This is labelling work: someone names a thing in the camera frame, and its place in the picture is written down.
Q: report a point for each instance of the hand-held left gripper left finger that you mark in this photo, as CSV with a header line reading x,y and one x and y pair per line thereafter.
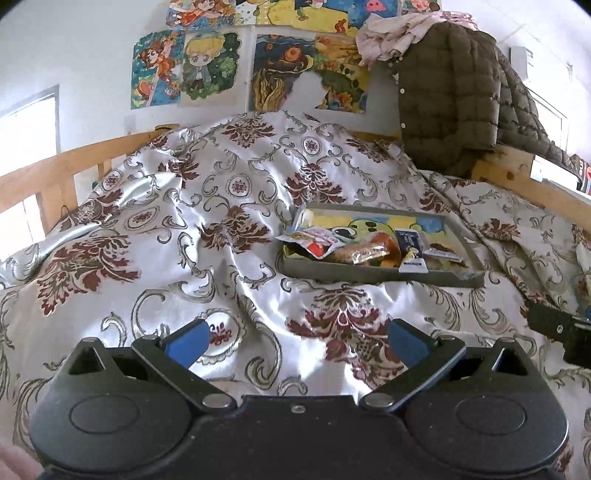
x,y
187,344

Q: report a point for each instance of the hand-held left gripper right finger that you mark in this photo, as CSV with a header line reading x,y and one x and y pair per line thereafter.
x,y
408,345

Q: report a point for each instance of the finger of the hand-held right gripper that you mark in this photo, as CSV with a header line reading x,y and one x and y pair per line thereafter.
x,y
547,321

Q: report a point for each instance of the grey tray with cartoon print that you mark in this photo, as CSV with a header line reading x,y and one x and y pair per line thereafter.
x,y
369,276

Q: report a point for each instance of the dark blue snack packet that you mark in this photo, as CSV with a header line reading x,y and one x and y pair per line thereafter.
x,y
411,251

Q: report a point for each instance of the orange snack packet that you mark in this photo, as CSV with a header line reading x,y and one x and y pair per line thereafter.
x,y
385,247

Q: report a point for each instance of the clear rice cracker packet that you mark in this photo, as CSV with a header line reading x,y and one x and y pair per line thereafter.
x,y
358,254

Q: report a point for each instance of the silver red snack packet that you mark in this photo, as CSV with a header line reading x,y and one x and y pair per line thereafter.
x,y
314,240

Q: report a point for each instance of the floral satin blanket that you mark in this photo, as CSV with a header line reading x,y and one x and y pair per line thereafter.
x,y
161,258

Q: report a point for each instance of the brown printed bag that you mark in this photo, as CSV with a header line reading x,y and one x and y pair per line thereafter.
x,y
582,175

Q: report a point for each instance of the white flat box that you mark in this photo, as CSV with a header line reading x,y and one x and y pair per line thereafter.
x,y
551,168

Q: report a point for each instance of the olive puffer jacket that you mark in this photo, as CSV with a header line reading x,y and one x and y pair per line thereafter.
x,y
448,92

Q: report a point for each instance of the window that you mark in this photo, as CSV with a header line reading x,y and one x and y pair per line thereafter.
x,y
25,129

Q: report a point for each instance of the orange-haired girl poster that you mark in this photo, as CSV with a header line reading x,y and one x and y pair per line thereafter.
x,y
157,69

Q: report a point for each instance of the blond character poster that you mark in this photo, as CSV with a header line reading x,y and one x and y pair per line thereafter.
x,y
210,67

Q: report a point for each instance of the pale pink cloth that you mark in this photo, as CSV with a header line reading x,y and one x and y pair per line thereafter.
x,y
383,39

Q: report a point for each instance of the cartoon children poster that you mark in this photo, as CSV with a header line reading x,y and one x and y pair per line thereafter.
x,y
203,14

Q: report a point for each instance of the blue pink creature poster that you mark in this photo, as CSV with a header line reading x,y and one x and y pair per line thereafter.
x,y
376,7

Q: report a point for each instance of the yellow cartoon poster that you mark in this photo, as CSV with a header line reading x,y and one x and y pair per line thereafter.
x,y
300,14

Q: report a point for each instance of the wooden bed frame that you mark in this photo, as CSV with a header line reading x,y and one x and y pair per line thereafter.
x,y
60,170

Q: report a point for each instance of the white wall box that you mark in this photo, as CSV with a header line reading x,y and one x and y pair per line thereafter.
x,y
519,62

